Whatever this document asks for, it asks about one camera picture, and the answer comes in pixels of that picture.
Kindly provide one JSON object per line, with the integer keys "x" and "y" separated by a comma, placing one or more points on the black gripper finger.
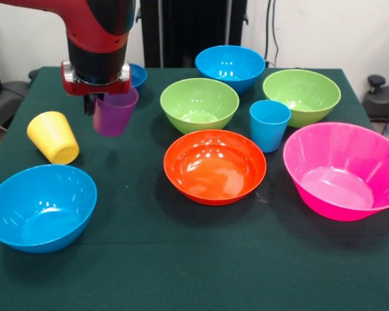
{"x": 88, "y": 105}

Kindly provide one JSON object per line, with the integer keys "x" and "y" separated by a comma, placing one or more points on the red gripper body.
{"x": 94, "y": 88}

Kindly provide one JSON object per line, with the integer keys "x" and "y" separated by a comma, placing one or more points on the purple cup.
{"x": 113, "y": 115}

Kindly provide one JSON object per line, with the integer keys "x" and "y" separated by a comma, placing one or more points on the yellow cup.
{"x": 52, "y": 136}

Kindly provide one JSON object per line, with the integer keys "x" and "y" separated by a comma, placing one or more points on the light blue bowl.
{"x": 39, "y": 210}
{"x": 230, "y": 64}

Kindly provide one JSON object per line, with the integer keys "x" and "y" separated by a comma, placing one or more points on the orange bowl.
{"x": 215, "y": 171}

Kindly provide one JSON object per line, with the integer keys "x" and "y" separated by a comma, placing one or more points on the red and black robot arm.
{"x": 97, "y": 32}

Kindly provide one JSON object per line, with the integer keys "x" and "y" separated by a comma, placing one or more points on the small dark blue bowl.
{"x": 138, "y": 76}

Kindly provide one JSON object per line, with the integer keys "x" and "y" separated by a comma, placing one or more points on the green bowl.
{"x": 199, "y": 107}
{"x": 301, "y": 94}

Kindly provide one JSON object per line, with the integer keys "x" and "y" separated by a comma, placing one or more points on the light blue cup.
{"x": 268, "y": 129}

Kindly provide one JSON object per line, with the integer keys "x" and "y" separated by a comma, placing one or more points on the dark green table cloth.
{"x": 194, "y": 259}

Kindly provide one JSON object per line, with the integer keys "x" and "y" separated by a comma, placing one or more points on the pink bowl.
{"x": 340, "y": 181}

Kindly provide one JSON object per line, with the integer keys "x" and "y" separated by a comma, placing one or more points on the black pedestal leg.
{"x": 6, "y": 97}
{"x": 382, "y": 103}

